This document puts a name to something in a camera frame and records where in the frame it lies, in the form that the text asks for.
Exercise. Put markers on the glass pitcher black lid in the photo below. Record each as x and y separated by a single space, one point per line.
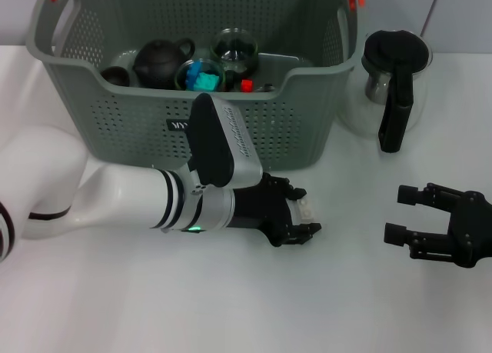
396 49

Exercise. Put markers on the glass teacup black sleeve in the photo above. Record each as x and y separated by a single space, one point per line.
234 49
266 88
178 80

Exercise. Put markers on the black clay teapot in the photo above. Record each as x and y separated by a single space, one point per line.
161 64

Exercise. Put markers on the cyan toy brick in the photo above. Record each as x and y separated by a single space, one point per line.
207 83

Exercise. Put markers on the small red toy brick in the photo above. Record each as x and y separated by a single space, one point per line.
248 85

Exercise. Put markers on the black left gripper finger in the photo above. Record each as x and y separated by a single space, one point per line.
305 232
299 193

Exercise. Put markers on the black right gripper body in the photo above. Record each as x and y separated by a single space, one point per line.
474 230

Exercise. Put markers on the blue toy brick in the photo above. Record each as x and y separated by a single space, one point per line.
191 76

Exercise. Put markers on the small black clay teacup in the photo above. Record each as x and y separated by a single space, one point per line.
115 76

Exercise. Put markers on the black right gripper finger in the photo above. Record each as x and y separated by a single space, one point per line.
396 233
408 194

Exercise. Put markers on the grey-green perforated storage bin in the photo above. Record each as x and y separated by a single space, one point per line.
288 137

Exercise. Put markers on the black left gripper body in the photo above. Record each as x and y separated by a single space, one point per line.
261 210

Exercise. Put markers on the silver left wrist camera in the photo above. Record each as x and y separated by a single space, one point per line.
211 145

